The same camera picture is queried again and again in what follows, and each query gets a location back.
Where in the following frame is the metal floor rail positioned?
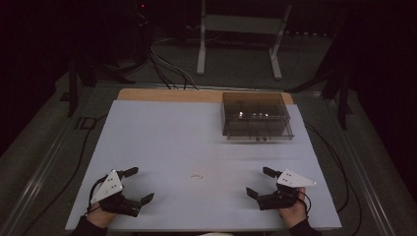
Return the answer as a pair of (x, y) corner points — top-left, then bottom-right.
(323, 97), (396, 236)
(0, 86), (111, 236)

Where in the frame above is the black floor stand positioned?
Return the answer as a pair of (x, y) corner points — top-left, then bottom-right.
(284, 63), (354, 132)
(66, 53), (136, 118)

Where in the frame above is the white metal stand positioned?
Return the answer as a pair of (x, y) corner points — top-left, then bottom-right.
(196, 0), (293, 81)

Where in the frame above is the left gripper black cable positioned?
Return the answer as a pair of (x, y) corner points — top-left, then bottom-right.
(86, 175), (109, 214)

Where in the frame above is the bundle of floor cables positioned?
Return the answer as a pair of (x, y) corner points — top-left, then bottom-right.
(148, 37), (201, 91)

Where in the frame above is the person's left hand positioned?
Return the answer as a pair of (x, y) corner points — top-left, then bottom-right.
(86, 203), (118, 229)

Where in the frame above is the person's right hand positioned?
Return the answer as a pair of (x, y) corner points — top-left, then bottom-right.
(278, 187), (309, 229)

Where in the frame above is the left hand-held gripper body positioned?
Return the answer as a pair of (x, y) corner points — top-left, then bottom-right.
(90, 169), (143, 218)

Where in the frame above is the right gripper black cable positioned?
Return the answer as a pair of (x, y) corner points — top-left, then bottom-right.
(296, 190), (313, 215)

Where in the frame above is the black floor cable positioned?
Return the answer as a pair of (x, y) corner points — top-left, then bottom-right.
(19, 113), (109, 236)
(304, 120), (363, 236)

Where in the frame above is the transparent brown drawer box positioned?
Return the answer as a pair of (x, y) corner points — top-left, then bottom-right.
(220, 91), (295, 143)

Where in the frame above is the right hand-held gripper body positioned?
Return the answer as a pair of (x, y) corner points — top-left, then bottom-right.
(257, 168), (318, 211)

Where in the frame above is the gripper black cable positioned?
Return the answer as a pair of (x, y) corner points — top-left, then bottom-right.
(296, 190), (313, 215)
(86, 175), (109, 214)

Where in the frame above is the white table mat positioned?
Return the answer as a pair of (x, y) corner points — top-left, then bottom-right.
(64, 99), (342, 233)

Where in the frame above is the device with red light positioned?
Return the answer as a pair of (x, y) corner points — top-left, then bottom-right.
(134, 0), (150, 29)

